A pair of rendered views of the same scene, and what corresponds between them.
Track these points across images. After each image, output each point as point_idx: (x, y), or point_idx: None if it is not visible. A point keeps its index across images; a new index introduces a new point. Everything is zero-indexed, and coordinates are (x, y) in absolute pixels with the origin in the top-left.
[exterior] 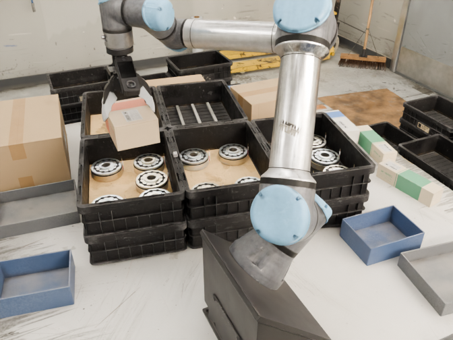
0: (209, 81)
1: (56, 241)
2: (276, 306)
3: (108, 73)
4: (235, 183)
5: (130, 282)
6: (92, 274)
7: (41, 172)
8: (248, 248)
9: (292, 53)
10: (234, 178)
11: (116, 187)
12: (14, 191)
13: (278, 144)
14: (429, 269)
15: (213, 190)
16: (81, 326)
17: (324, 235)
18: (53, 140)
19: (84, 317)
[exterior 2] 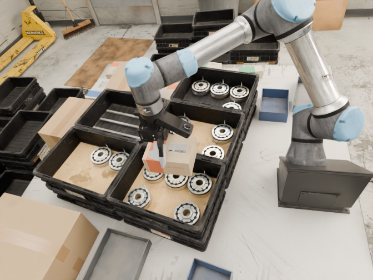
0: (100, 95)
1: (160, 266)
2: (347, 166)
3: (145, 135)
4: (233, 135)
5: (233, 235)
6: (211, 254)
7: (82, 247)
8: (312, 155)
9: (304, 34)
10: (202, 135)
11: (161, 201)
12: (84, 278)
13: (326, 90)
14: (302, 103)
15: (232, 148)
16: (255, 279)
17: (254, 125)
18: (77, 219)
19: (248, 274)
